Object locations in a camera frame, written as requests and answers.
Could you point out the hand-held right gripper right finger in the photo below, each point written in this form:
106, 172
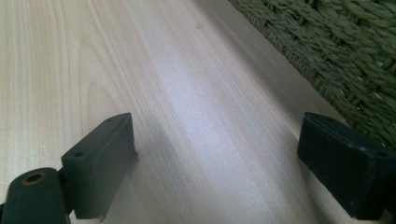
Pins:
342, 165

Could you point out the green woven basket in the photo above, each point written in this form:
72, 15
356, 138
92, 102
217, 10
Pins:
342, 40

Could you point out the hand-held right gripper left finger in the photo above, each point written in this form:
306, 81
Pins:
99, 168

